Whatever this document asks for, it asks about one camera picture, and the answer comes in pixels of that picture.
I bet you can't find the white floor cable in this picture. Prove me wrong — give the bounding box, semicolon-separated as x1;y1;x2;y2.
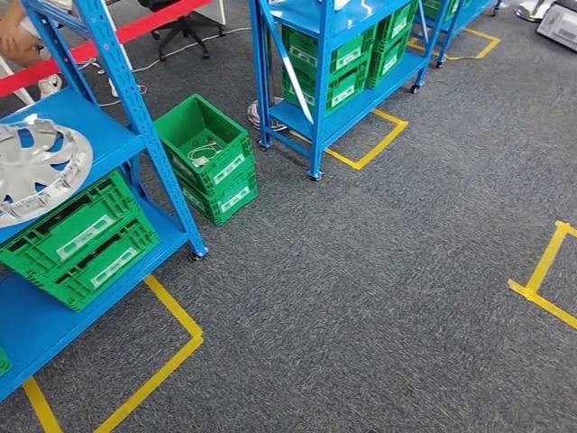
76;26;253;109

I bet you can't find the grey plastic wheel hubcap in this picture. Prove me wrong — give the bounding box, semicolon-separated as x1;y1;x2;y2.
0;117;94;230

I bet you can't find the white charger cable bundle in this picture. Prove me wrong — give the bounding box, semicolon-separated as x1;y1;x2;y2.
186;135;226;169

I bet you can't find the red barrier belt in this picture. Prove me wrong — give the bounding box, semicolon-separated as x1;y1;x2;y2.
0;0;213;100

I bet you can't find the blue metal shelf rack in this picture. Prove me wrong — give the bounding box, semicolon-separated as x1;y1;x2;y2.
0;0;210;402
249;0;452;182
419;0;504;68

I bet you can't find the grey machine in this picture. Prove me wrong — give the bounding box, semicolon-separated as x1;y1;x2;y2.
536;0;577;54

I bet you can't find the person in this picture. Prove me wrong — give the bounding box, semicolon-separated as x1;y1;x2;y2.
0;0;64;100

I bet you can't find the chrome round base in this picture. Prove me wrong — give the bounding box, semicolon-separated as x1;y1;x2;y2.
516;0;557;23

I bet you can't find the chrome stanchion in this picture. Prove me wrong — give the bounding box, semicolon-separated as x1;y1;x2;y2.
247;23;288;133

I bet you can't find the black office chair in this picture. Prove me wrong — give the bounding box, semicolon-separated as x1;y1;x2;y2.
137;0;226;62

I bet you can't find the yellow floor tape marking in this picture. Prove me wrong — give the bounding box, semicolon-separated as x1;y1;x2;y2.
508;220;577;332

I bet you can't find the open green plastic crate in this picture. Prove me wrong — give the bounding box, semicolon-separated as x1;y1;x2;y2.
153;93;256;198

